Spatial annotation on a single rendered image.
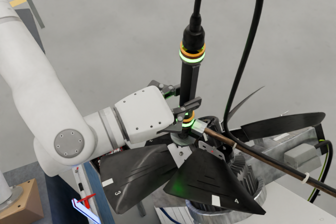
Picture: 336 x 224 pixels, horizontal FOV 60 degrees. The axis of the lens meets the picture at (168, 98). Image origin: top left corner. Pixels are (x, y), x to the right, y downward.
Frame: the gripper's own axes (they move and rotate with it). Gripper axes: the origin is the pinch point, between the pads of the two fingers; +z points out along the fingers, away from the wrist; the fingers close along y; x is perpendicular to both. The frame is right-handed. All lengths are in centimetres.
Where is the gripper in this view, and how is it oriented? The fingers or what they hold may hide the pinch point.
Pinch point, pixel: (187, 96)
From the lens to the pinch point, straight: 62.8
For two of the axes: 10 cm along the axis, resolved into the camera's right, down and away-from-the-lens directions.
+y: 4.4, 7.7, -4.7
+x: 0.0, -5.2, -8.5
